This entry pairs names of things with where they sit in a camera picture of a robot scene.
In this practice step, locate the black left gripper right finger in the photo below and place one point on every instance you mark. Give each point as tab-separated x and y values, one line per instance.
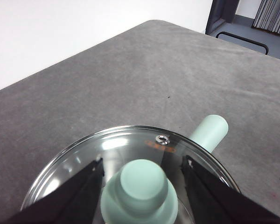
219	205

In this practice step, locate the dark grey metal frame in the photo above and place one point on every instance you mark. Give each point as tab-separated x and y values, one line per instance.
215	16

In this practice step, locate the black metal bar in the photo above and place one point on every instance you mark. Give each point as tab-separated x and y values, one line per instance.
247	41

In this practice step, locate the glass lid with green knob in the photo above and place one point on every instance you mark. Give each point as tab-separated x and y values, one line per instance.
142	182

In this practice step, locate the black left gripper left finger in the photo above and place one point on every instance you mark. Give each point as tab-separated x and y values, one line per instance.
67	200

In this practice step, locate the grey ribbed curtain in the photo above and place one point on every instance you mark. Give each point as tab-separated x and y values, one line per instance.
273	15

